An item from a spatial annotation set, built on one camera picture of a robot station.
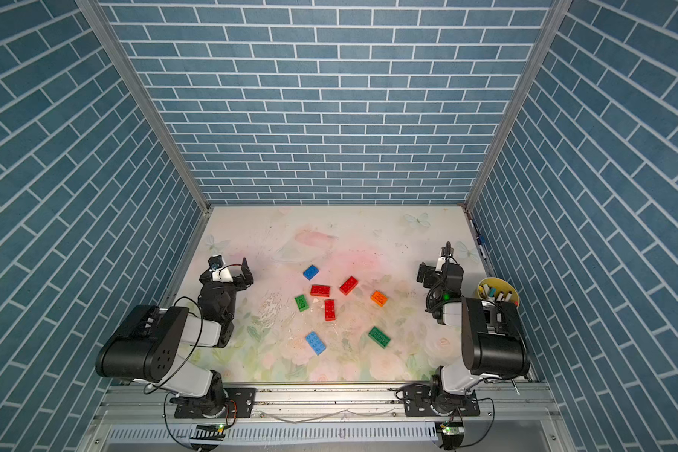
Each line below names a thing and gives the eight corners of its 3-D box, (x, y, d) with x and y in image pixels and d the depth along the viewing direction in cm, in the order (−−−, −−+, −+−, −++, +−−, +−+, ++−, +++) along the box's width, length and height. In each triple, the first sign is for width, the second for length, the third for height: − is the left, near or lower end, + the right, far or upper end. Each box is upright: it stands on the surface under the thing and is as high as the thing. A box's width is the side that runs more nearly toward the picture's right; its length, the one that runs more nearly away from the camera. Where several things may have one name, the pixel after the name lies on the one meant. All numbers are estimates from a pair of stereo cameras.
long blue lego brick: (317, 356, 84) (317, 353, 82) (305, 340, 87) (304, 337, 85) (326, 347, 85) (326, 345, 84) (313, 332, 88) (313, 329, 87)
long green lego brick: (366, 336, 88) (366, 333, 86) (373, 327, 89) (373, 325, 88) (384, 351, 85) (385, 348, 83) (391, 341, 87) (392, 339, 85)
